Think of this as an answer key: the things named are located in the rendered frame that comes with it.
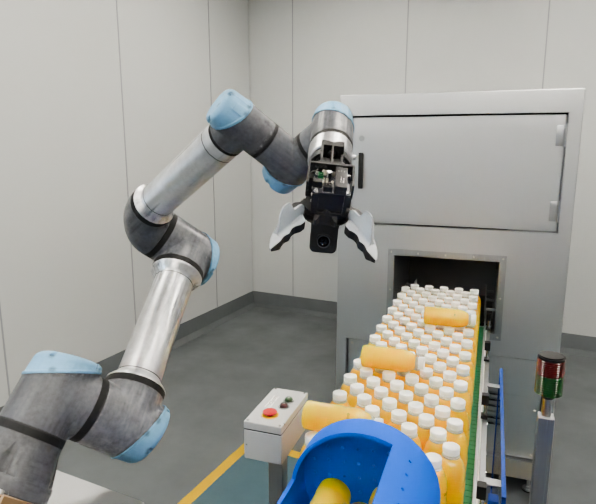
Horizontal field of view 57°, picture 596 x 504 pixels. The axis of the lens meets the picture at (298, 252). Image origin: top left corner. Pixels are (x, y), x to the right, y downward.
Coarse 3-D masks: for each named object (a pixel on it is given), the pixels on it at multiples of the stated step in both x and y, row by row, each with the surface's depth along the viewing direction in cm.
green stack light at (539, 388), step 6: (540, 378) 133; (546, 378) 132; (540, 384) 134; (546, 384) 132; (552, 384) 132; (558, 384) 132; (534, 390) 136; (540, 390) 134; (546, 390) 133; (552, 390) 132; (558, 390) 132; (546, 396) 133; (552, 396) 132; (558, 396) 133
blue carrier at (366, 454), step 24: (336, 432) 105; (360, 432) 103; (384, 432) 103; (312, 456) 113; (336, 456) 111; (360, 456) 109; (384, 456) 107; (408, 456) 100; (312, 480) 114; (360, 480) 110; (384, 480) 90; (408, 480) 94; (432, 480) 101
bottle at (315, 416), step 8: (304, 408) 130; (312, 408) 130; (320, 408) 130; (328, 408) 129; (336, 408) 129; (344, 408) 129; (352, 408) 129; (304, 416) 130; (312, 416) 129; (320, 416) 128; (328, 416) 128; (336, 416) 127; (344, 416) 127; (352, 416) 127; (360, 416) 126; (368, 416) 127; (304, 424) 130; (312, 424) 129; (320, 424) 128; (328, 424) 128
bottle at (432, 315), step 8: (424, 312) 207; (432, 312) 206; (440, 312) 205; (448, 312) 204; (456, 312) 204; (464, 312) 204; (424, 320) 207; (432, 320) 206; (440, 320) 205; (448, 320) 204; (456, 320) 203; (464, 320) 202
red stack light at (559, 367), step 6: (540, 360) 133; (540, 366) 133; (546, 366) 132; (552, 366) 131; (558, 366) 131; (564, 366) 132; (540, 372) 133; (546, 372) 132; (552, 372) 131; (558, 372) 131; (564, 372) 133; (552, 378) 132; (558, 378) 132
